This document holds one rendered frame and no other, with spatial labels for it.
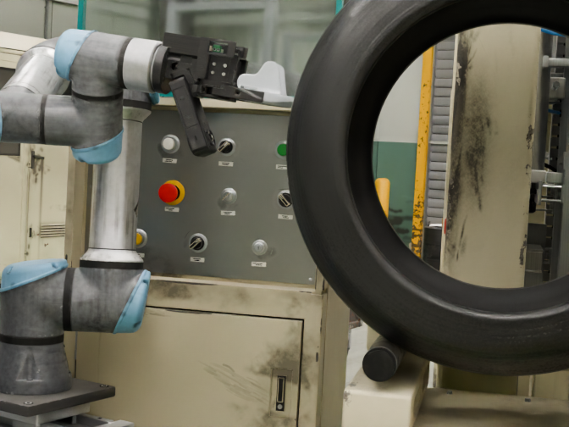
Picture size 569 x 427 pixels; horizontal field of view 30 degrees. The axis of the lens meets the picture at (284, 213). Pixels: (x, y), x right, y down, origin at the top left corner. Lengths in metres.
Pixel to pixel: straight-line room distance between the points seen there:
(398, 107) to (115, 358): 9.72
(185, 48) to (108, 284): 0.56
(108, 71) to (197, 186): 0.69
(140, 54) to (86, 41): 0.09
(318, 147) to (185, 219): 0.87
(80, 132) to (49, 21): 10.54
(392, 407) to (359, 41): 0.47
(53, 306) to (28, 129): 0.44
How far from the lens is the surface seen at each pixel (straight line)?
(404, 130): 11.73
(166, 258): 2.22
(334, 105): 1.36
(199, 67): 1.50
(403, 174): 11.71
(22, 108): 1.60
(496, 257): 1.73
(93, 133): 1.58
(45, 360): 1.95
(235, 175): 2.17
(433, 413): 1.57
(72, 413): 1.98
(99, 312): 1.92
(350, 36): 1.37
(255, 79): 1.49
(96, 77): 1.55
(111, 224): 1.93
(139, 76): 1.52
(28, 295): 1.93
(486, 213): 1.73
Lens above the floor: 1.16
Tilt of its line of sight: 3 degrees down
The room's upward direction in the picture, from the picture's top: 3 degrees clockwise
